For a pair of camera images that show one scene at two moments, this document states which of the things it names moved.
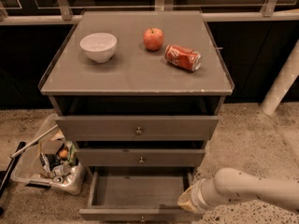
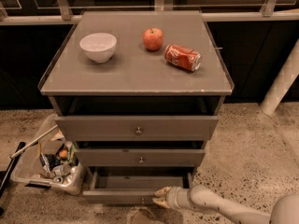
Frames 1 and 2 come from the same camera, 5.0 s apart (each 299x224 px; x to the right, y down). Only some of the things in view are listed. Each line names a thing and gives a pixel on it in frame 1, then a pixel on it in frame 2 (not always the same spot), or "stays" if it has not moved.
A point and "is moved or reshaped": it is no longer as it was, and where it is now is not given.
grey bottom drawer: x=138 y=194 is moved or reshaped
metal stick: x=34 y=141 stays
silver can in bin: x=62 y=170 stays
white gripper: x=196 y=194 to x=175 y=197
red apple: x=153 y=38 stays
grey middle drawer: x=140 y=157 stays
